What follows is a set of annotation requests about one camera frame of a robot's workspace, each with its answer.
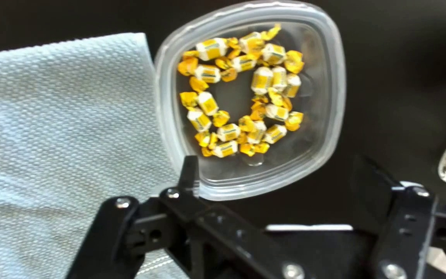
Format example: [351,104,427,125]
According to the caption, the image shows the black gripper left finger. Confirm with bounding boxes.
[67,156,307,279]

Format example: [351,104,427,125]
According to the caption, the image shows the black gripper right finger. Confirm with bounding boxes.
[350,156,438,279]

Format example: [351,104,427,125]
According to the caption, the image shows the yellow sweets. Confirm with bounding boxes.
[177,23,307,158]

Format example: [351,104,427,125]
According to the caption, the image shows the clear plastic sweets bowl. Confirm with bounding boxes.
[153,0,348,203]

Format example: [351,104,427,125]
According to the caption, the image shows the light blue towel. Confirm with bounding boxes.
[0,32,178,279]

